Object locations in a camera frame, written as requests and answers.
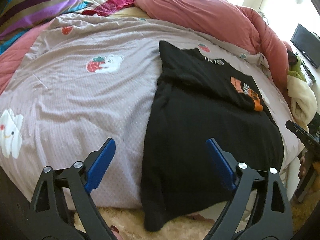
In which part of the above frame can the cream fluffy rug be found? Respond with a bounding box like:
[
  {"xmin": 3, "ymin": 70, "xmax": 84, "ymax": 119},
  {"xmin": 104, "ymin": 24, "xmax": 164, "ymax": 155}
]
[{"xmin": 72, "ymin": 200, "xmax": 315, "ymax": 240}]

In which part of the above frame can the green cloth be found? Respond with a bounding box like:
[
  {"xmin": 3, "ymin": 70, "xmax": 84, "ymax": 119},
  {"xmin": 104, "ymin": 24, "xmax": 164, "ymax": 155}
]
[{"xmin": 287, "ymin": 56, "xmax": 307, "ymax": 80}]

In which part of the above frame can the black long-sleeve sweater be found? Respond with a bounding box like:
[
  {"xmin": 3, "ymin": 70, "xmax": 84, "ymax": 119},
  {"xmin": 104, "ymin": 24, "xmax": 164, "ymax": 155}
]
[{"xmin": 140, "ymin": 40, "xmax": 285, "ymax": 232}]

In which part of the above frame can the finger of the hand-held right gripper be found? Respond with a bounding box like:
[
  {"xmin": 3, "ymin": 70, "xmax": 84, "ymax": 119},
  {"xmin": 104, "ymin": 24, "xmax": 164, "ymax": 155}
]
[{"xmin": 286, "ymin": 120, "xmax": 312, "ymax": 143}]

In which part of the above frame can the strawberry print duvet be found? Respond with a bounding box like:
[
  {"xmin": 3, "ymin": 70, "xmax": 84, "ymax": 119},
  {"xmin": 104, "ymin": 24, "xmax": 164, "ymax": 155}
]
[{"xmin": 0, "ymin": 12, "xmax": 304, "ymax": 209}]

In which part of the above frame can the pink quilted blanket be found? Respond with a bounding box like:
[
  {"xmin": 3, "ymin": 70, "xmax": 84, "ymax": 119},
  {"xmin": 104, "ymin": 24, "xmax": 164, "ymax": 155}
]
[{"xmin": 0, "ymin": 29, "xmax": 50, "ymax": 94}]

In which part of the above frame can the cream fleece blanket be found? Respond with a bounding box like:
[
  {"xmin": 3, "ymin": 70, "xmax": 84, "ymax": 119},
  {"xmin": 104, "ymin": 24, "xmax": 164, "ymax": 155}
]
[{"xmin": 287, "ymin": 76, "xmax": 318, "ymax": 125}]

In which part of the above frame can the pale yellow sheet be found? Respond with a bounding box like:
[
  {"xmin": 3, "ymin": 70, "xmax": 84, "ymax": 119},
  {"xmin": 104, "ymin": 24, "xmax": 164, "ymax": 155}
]
[{"xmin": 110, "ymin": 6, "xmax": 150, "ymax": 18}]

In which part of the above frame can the pink comforter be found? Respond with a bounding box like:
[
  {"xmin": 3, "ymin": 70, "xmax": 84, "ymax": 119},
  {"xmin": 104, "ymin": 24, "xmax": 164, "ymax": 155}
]
[{"xmin": 135, "ymin": 0, "xmax": 293, "ymax": 100}]

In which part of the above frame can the dark red cloth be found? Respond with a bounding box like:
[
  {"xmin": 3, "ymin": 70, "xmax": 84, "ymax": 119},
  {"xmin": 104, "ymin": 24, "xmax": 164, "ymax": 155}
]
[{"xmin": 81, "ymin": 0, "xmax": 135, "ymax": 17}]

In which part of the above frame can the striped colourful pillow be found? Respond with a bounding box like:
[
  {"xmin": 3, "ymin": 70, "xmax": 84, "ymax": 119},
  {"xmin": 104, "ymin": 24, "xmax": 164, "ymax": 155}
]
[{"xmin": 0, "ymin": 0, "xmax": 87, "ymax": 53}]

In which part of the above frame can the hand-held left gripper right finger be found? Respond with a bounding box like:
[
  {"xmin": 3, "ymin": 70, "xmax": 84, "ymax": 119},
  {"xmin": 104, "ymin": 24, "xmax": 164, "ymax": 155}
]
[{"xmin": 205, "ymin": 137, "xmax": 294, "ymax": 240}]

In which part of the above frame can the black monitor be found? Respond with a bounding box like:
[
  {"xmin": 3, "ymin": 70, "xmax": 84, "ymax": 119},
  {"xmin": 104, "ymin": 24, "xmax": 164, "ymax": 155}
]
[{"xmin": 290, "ymin": 24, "xmax": 320, "ymax": 69}]

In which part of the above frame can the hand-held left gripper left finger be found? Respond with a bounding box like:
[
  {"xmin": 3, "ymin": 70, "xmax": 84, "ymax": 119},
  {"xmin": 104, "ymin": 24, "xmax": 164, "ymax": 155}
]
[{"xmin": 25, "ymin": 137, "xmax": 116, "ymax": 240}]

